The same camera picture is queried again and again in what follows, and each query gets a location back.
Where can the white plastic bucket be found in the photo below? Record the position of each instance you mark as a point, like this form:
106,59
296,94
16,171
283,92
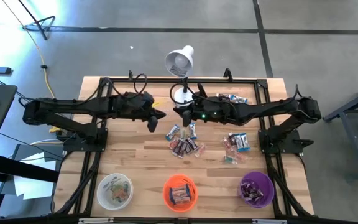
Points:
104,199

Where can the black table clamp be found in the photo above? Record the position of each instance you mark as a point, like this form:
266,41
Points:
130,75
227,74

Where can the white paper sheets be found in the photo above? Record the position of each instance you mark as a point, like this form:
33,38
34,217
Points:
33,189

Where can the brown Hershey's chocolate bar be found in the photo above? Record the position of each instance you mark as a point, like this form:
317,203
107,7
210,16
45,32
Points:
248,196
182,151
247,186
232,139
192,144
223,95
255,193
178,147
187,148

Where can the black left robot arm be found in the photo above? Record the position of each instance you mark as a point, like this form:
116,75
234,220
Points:
73,107

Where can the teal wrapped hard candy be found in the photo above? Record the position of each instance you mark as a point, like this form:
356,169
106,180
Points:
229,159

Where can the white desk lamp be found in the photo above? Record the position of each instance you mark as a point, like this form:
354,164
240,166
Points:
179,62

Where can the black crossbeam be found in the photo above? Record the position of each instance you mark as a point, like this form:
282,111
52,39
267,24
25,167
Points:
20,168

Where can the green hard candy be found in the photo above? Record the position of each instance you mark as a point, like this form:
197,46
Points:
183,133
117,186

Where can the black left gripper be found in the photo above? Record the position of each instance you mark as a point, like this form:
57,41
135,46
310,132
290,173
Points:
138,107

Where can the silver frame bracket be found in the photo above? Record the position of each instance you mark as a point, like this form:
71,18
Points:
269,221
95,220

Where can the purple plastic bucket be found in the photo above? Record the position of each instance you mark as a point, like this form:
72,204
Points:
267,193

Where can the black tripod stand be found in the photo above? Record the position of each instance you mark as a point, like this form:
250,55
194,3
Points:
34,21

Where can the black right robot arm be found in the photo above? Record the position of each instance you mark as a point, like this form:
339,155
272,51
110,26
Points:
259,109

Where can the orange plastic bucket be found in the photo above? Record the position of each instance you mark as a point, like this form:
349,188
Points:
179,208

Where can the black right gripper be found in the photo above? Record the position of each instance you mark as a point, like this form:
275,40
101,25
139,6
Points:
187,119

